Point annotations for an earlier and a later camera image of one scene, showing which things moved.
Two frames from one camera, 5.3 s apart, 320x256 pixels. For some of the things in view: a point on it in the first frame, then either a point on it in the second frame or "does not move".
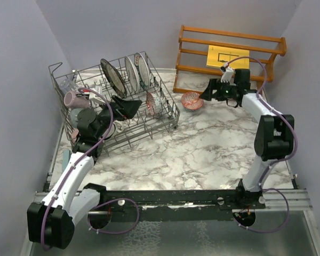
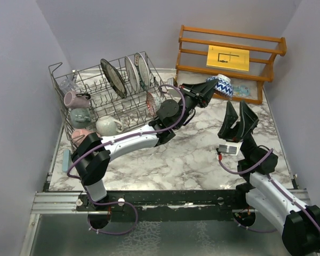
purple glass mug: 71,100 does not move
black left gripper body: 104,117 → 191,103
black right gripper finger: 208,94 → 225,131
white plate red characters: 132,74 does not move
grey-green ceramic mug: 73,115 does not move
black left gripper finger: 129,107 → 202,88
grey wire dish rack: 131,90 does not move
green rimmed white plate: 142,71 does not move
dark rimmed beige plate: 113,77 does not move
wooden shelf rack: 204,55 does not move
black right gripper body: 225,91 → 249,139
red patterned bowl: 154,104 does not move
